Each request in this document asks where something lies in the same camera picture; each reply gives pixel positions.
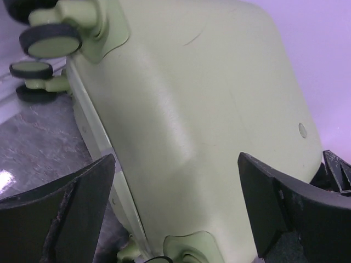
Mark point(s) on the green hard-shell suitcase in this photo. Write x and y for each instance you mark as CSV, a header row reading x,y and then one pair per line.
x,y
177,90

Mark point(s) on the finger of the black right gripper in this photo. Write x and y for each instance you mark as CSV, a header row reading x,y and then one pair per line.
x,y
338,172

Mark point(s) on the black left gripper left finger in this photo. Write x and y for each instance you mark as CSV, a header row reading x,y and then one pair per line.
x,y
59,221

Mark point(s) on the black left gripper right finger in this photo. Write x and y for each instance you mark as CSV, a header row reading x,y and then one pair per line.
x,y
278,203

